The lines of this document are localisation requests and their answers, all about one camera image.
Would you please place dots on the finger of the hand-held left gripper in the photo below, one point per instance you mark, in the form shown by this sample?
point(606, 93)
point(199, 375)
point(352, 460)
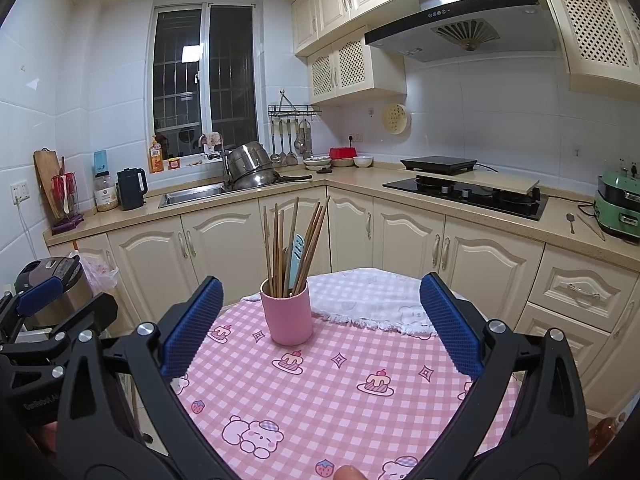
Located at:
point(40, 292)
point(100, 310)

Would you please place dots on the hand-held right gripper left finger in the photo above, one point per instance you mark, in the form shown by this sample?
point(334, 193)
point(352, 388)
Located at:
point(192, 330)

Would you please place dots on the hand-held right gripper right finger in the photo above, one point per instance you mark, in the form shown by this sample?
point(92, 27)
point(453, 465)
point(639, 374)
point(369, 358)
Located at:
point(450, 327)

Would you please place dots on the pink cup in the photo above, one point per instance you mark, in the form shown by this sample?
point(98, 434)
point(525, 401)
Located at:
point(287, 315)

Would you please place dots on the bundle of wooden chopsticks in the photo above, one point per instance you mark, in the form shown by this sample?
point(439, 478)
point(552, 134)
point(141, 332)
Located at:
point(276, 245)

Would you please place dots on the light blue spatula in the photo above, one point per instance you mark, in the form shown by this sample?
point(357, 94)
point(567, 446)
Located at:
point(296, 260)

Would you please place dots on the person's left hand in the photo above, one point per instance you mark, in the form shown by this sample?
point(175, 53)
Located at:
point(45, 437)

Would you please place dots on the person's right hand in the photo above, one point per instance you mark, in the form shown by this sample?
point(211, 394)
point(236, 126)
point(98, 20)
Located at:
point(347, 473)

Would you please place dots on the rice cooker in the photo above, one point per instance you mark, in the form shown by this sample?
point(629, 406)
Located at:
point(55, 280)

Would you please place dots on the plastic bag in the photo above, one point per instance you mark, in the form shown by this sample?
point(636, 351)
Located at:
point(97, 272)

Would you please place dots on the purple holder base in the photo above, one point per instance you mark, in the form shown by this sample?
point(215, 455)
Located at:
point(67, 225)

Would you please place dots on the white fringed towel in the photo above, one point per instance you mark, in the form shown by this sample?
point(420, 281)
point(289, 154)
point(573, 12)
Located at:
point(370, 300)

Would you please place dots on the clear utensil holder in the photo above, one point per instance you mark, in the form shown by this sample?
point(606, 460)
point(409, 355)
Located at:
point(67, 192)

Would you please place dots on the wooden cutting board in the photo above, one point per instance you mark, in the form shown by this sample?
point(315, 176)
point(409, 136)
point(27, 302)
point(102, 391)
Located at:
point(46, 180)

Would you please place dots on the black kettle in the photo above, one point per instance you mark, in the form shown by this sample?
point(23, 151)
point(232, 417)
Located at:
point(131, 188)

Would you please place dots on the black gas stove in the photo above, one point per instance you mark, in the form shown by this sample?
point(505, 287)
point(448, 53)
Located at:
point(465, 196)

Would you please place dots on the pink checkered tablecloth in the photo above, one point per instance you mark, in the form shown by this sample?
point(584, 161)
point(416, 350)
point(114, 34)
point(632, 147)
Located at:
point(310, 395)

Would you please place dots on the steel sink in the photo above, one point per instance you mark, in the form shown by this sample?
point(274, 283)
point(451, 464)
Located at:
point(192, 195)

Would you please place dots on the blue box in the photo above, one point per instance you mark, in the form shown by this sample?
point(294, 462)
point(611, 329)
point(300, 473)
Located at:
point(101, 162)

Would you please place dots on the long wooden board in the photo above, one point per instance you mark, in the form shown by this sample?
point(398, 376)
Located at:
point(495, 180)

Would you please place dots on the steel spoon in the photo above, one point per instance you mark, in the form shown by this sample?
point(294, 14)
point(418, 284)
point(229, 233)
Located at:
point(571, 221)

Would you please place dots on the shallow steel pot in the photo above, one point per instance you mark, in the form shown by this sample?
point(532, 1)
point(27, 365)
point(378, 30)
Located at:
point(255, 178)

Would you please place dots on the black induction cooker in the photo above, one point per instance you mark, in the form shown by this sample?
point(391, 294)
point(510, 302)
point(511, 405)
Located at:
point(439, 164)

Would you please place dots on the small red label jar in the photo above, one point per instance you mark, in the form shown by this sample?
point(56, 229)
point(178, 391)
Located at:
point(173, 163)

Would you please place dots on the yellow bottle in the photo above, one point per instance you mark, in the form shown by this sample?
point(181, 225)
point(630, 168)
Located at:
point(156, 155)

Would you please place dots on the thin wooden stick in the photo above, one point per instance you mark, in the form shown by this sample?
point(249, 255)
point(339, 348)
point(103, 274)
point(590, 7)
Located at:
point(590, 227)

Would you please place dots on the steel faucet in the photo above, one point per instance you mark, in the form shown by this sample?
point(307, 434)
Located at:
point(212, 155)

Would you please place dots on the tall steel pot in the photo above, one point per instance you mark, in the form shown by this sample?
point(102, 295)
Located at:
point(247, 157)

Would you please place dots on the pink cloth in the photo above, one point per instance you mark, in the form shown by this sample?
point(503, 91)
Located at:
point(214, 139)

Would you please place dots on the hanging steel utensil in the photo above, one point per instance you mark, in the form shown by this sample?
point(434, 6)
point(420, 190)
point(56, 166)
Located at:
point(300, 140)
point(291, 147)
point(274, 142)
point(282, 145)

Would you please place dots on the green electric cooker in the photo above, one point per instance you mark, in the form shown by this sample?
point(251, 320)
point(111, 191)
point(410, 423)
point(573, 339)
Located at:
point(617, 210)

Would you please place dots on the red container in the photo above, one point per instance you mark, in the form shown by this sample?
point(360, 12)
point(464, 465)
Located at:
point(342, 152)

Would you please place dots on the round yellow steamer plate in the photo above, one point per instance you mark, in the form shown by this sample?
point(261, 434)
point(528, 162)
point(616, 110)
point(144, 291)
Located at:
point(396, 117)

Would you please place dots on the window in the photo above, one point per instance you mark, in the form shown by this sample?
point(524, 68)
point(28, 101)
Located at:
point(180, 75)

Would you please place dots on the small lattice door cabinet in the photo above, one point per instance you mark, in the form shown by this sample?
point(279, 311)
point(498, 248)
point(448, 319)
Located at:
point(345, 65)

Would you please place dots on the range hood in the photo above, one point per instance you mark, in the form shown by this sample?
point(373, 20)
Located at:
point(460, 10)

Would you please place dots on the large lattice door cabinet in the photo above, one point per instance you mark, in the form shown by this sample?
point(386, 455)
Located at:
point(595, 25)

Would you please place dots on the white wall outlet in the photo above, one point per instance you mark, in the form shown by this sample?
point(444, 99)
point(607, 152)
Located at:
point(355, 137)
point(20, 191)

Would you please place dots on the wall utensil rack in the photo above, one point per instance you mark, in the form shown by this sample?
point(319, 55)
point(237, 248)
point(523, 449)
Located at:
point(292, 110)

